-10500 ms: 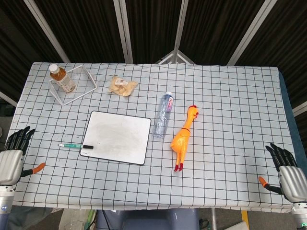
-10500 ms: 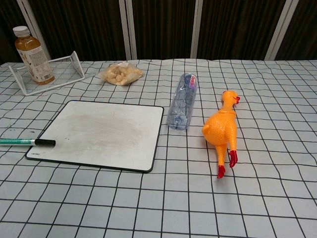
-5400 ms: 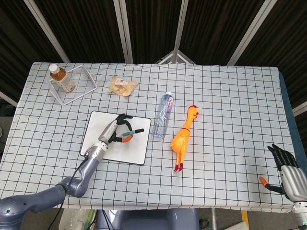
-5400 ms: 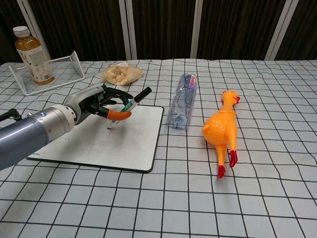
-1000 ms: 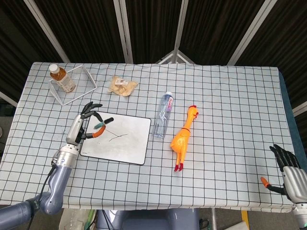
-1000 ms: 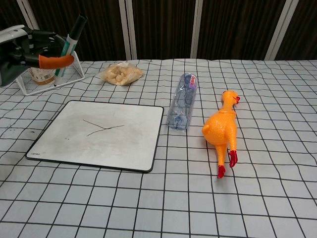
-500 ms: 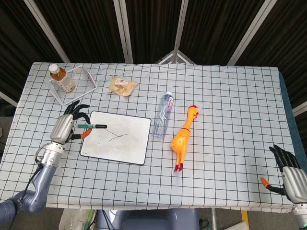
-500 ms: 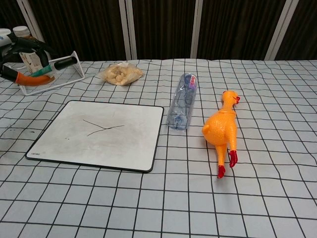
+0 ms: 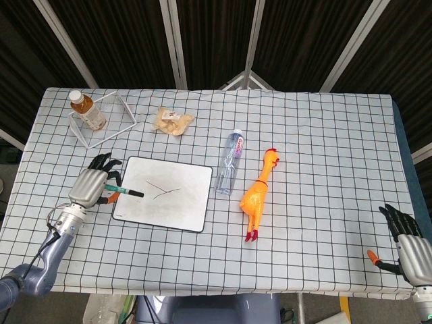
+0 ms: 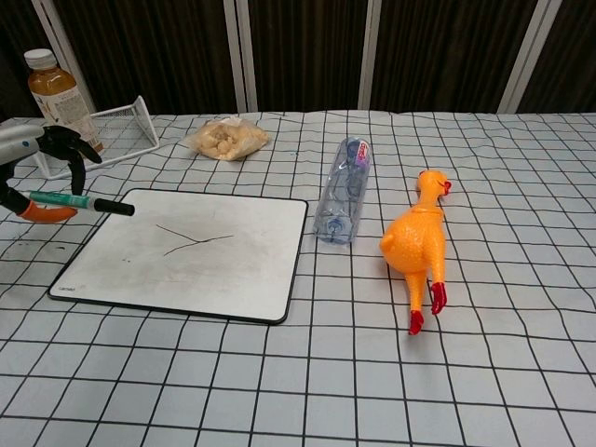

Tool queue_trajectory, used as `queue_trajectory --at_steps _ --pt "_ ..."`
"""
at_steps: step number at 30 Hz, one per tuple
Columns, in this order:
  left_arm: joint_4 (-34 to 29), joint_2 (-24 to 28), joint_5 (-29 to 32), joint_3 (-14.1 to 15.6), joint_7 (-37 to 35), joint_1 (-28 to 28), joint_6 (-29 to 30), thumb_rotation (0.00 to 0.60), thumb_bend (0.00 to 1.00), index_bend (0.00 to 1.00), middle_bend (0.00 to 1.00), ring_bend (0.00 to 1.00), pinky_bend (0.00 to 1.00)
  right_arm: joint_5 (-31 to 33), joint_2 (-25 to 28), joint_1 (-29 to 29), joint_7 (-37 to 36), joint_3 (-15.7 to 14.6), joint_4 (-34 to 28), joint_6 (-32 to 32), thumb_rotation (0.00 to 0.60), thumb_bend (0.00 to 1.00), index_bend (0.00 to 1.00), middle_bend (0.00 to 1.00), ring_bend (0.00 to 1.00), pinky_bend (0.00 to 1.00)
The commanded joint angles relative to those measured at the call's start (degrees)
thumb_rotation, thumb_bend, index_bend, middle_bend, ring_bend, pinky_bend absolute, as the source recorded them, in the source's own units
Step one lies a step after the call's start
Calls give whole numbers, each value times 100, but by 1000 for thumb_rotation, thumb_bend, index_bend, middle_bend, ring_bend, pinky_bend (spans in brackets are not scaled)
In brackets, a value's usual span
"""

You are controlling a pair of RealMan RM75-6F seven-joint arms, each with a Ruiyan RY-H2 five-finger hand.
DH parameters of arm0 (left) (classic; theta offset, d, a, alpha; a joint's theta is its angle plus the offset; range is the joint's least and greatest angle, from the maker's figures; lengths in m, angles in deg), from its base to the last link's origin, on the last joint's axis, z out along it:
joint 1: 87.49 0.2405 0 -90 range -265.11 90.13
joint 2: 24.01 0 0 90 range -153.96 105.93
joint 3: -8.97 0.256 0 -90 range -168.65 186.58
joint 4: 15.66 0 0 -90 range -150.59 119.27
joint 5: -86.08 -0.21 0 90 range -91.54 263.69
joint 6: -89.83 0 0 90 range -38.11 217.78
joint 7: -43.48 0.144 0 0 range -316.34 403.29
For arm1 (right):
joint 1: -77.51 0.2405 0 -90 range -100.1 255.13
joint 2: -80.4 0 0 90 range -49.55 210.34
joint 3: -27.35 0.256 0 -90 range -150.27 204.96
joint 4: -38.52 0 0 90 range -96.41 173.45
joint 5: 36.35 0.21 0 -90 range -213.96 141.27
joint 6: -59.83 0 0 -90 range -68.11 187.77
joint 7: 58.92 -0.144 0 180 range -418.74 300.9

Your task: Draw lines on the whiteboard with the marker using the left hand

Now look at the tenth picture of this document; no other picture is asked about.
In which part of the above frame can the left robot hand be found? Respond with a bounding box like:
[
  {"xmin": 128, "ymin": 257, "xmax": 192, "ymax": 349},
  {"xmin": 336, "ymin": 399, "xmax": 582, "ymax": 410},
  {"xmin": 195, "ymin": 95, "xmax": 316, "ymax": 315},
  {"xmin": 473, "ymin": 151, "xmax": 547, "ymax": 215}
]
[{"xmin": 0, "ymin": 118, "xmax": 103, "ymax": 224}]

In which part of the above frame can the green black marker pen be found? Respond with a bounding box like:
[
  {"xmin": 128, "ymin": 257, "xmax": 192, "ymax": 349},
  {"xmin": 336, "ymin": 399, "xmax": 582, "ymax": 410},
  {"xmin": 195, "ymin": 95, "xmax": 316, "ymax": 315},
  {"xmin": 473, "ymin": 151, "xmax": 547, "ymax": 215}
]
[{"xmin": 28, "ymin": 189, "xmax": 136, "ymax": 217}]

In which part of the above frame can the white drawing board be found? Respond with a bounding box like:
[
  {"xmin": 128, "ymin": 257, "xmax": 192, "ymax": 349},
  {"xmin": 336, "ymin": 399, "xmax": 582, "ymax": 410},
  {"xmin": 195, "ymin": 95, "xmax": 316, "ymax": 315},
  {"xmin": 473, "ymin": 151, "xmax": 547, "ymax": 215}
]
[{"xmin": 47, "ymin": 187, "xmax": 310, "ymax": 326}]

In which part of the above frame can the amber tea bottle white cap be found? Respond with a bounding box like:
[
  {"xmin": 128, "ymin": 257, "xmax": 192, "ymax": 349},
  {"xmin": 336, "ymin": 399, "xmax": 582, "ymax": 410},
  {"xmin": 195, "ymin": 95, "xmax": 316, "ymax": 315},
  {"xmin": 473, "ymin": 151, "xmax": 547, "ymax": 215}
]
[{"xmin": 23, "ymin": 48, "xmax": 104, "ymax": 155}]

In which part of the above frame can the clear bag of beige snacks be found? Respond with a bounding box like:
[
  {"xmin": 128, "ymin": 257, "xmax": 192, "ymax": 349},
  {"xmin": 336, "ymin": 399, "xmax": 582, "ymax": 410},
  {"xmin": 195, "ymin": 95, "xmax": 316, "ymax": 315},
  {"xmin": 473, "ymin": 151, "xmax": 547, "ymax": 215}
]
[{"xmin": 183, "ymin": 115, "xmax": 271, "ymax": 163}]

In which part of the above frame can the clear plastic water bottle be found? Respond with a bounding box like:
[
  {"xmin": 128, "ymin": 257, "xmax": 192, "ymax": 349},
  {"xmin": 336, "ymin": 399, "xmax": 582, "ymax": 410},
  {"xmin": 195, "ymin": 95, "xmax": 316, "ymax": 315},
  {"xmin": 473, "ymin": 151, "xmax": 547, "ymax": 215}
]
[{"xmin": 314, "ymin": 136, "xmax": 376, "ymax": 246}]

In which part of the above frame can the orange rubber chicken toy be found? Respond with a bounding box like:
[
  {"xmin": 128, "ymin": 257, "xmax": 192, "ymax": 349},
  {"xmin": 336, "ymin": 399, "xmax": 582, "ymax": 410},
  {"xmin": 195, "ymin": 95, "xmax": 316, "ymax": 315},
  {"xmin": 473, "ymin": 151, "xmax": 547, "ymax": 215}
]
[{"xmin": 379, "ymin": 169, "xmax": 454, "ymax": 336}]

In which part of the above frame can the white black checked tablecloth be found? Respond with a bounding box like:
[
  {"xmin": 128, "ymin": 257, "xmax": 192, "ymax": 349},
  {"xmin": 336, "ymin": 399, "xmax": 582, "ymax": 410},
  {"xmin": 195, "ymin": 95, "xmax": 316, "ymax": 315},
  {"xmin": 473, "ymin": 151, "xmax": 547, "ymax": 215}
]
[{"xmin": 0, "ymin": 110, "xmax": 596, "ymax": 447}]

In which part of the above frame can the white wire mesh basket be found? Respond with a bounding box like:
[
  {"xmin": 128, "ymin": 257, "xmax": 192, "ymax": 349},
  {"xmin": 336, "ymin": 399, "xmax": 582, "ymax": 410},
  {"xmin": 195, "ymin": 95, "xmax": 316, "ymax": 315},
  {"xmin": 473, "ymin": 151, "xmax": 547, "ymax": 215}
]
[{"xmin": 34, "ymin": 95, "xmax": 162, "ymax": 181}]

